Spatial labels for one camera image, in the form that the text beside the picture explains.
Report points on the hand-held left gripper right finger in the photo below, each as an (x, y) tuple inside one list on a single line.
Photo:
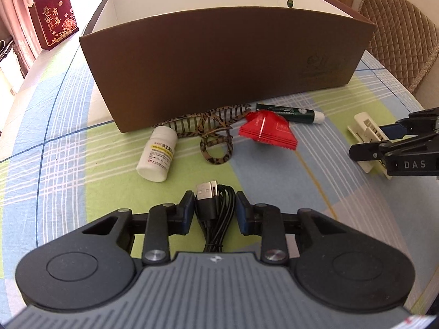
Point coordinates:
[(241, 212)]

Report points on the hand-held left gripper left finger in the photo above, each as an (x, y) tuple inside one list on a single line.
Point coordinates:
[(188, 209)]

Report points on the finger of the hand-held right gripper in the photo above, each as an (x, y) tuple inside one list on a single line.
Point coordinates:
[(365, 151), (391, 131)]

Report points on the cream hair clip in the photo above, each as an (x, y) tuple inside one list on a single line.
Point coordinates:
[(363, 126)]

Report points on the white pill bottle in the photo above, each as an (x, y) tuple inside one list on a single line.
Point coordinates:
[(157, 156)]

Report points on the dark green ointment tube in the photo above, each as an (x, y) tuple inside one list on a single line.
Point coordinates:
[(291, 112)]

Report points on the red foil packet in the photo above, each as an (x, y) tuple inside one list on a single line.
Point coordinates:
[(269, 130)]

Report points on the leopard print hair claw clip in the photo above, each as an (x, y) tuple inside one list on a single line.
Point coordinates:
[(212, 120)]

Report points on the brown cardboard box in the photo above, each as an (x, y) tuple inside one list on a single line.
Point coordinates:
[(219, 58)]

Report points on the checked tablecloth covered desktop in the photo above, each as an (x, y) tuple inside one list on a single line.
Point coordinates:
[(68, 150)]

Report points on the chair with quilted brown cover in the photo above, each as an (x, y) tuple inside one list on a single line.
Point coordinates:
[(401, 34)]

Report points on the red gift bag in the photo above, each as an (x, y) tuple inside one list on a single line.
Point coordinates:
[(55, 13)]

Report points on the pink curtain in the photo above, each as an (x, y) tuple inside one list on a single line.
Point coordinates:
[(15, 13)]

